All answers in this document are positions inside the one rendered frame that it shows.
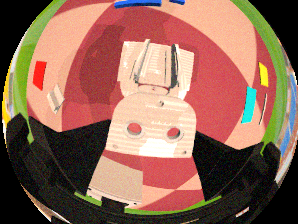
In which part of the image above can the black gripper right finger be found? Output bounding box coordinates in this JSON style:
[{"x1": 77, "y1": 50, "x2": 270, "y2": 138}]
[{"x1": 192, "y1": 131, "x2": 265, "y2": 201}]

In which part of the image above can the yellow rectangular plate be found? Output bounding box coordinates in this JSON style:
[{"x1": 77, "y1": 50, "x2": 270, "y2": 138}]
[{"x1": 258, "y1": 61, "x2": 269, "y2": 87}]

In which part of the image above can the cyan rectangular plate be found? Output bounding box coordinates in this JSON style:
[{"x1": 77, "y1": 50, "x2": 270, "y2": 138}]
[{"x1": 241, "y1": 87, "x2": 257, "y2": 124}]

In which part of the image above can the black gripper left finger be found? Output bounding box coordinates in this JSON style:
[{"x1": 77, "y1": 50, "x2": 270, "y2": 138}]
[{"x1": 28, "y1": 116, "x2": 112, "y2": 197}]

